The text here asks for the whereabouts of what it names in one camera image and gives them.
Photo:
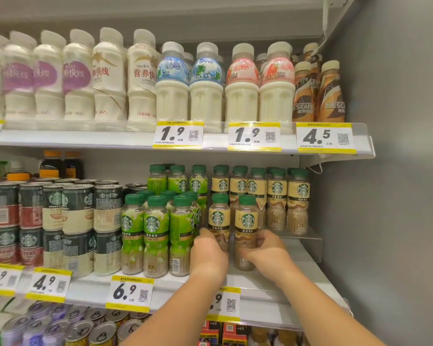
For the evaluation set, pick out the person's right hand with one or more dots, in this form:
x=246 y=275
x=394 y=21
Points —
x=270 y=257

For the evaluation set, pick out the person's left hand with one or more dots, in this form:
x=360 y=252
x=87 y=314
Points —
x=207 y=259

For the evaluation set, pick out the person's right fingers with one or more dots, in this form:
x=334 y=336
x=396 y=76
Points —
x=261 y=241

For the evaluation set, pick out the person's left fingers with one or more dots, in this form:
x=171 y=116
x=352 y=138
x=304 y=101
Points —
x=206 y=234

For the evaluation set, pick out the cream label coffee drink bottle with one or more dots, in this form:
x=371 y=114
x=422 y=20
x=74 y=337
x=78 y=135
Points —
x=246 y=221
x=219 y=218

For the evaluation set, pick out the person's left forearm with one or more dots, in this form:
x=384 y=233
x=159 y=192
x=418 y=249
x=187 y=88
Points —
x=182 y=313

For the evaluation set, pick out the person's right forearm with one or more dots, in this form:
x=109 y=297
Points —
x=321 y=313

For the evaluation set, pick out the clear plastic shelf riser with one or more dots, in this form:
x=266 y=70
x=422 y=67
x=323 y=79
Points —
x=305 y=245

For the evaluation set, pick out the row of cream label bottles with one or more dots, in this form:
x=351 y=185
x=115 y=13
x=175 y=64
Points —
x=277 y=198

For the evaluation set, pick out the group of green label bottles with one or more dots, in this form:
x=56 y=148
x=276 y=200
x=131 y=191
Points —
x=156 y=226

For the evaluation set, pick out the white shelf board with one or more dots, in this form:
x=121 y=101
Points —
x=93 y=139
x=267 y=295

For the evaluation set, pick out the red drink carton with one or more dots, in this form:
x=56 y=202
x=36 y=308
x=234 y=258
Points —
x=210 y=335
x=234 y=335

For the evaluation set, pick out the stack of dark coffee cans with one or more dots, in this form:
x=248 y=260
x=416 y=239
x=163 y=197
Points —
x=72 y=219

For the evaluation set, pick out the blue label milk bottle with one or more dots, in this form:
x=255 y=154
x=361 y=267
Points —
x=171 y=93
x=206 y=93

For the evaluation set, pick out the pink label milk bottle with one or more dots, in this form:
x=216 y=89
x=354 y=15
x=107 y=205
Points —
x=241 y=93
x=277 y=93

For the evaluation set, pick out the brown coffee bottle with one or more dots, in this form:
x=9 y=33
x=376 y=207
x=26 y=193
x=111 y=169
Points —
x=331 y=97
x=311 y=52
x=303 y=97

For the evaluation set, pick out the dark bottle with orange cap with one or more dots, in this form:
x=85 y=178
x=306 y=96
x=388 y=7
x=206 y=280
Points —
x=73 y=165
x=51 y=165

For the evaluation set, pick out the group of silver top cans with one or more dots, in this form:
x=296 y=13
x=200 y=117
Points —
x=75 y=326

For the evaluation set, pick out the white cap orange label bottle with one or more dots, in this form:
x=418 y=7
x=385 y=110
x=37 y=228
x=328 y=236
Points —
x=18 y=171

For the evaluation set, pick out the row of tall white milk bottles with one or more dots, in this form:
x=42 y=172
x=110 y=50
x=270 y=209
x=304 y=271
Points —
x=75 y=82

